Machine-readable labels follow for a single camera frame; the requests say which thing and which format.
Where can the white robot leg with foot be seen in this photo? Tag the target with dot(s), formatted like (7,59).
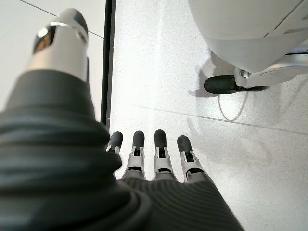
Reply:
(240,31)

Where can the white kitchen base cabinet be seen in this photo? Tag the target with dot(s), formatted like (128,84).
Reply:
(107,60)

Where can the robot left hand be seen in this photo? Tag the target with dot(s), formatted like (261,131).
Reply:
(60,168)

